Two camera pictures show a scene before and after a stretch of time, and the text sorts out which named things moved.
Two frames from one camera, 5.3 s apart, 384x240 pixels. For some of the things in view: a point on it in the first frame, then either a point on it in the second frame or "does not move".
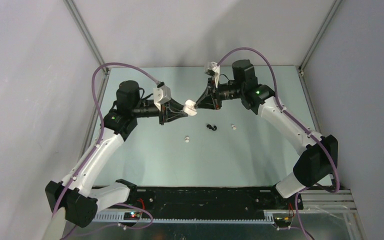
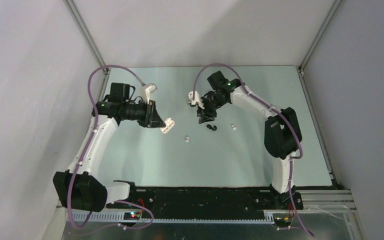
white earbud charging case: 189,108 -> 169,123
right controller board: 282,221 does not move
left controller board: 131,215 does not move
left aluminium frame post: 87,33 does not move
